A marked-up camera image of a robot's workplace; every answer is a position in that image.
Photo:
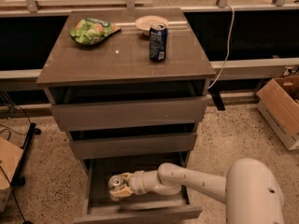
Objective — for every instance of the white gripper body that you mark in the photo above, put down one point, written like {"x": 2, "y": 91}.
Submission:
{"x": 135, "y": 182}

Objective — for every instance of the silver 7up can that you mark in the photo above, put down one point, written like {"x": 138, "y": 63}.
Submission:
{"x": 115, "y": 183}

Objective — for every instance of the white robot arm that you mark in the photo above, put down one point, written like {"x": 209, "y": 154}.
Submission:
{"x": 249, "y": 191}

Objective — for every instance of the bottom open grey drawer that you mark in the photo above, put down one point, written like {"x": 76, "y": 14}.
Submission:
{"x": 150, "y": 208}

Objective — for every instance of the middle grey drawer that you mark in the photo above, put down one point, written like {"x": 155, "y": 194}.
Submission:
{"x": 132, "y": 146}

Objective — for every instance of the top grey drawer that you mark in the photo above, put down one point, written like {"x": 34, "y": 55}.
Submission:
{"x": 100, "y": 116}

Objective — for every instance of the grey drawer cabinet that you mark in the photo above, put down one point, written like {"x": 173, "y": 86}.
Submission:
{"x": 119, "y": 69}

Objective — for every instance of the blue soda can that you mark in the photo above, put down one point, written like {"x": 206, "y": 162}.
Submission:
{"x": 157, "y": 41}

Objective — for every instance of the black stand left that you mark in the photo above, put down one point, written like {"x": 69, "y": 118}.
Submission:
{"x": 18, "y": 179}

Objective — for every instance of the cardboard box left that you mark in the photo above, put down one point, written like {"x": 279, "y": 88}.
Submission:
{"x": 10, "y": 156}

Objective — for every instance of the cardboard box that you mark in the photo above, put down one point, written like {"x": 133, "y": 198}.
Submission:
{"x": 10, "y": 156}
{"x": 278, "y": 103}

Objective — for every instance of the green chip bag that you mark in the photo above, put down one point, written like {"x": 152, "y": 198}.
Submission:
{"x": 92, "y": 31}

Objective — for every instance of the white bowl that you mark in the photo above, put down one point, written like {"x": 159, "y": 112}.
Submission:
{"x": 144, "y": 23}

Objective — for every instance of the cardboard box right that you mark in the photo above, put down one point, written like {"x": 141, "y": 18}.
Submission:
{"x": 278, "y": 103}

